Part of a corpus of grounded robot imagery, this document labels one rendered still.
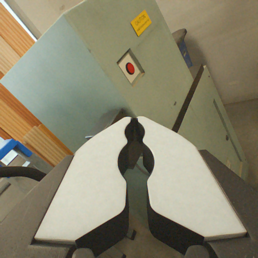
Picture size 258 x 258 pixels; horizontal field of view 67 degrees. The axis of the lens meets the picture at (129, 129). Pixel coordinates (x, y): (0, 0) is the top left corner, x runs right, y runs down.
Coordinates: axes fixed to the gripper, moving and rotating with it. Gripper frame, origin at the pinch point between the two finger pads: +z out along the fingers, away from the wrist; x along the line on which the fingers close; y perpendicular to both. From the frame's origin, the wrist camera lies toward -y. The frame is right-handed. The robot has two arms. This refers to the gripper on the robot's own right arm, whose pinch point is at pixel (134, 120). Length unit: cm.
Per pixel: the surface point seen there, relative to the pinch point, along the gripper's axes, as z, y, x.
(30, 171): 23.1, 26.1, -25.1
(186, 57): 165, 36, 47
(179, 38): 154, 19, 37
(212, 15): 172, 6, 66
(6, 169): 21.0, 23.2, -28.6
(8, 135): 124, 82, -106
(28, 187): 69, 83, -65
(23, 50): 180, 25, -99
